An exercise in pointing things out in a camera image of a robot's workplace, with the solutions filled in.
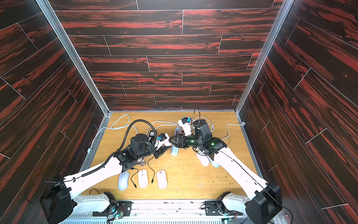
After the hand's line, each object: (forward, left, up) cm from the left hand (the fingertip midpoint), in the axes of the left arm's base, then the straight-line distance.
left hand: (169, 142), depth 76 cm
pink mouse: (-14, +16, -19) cm, 28 cm away
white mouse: (-15, +27, -19) cm, 37 cm away
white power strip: (+5, -2, -18) cm, 19 cm away
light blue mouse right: (-3, -29, -21) cm, 36 cm away
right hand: (+1, -3, +4) cm, 5 cm away
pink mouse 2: (-14, +5, -20) cm, 24 cm away
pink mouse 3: (0, -22, -20) cm, 29 cm away
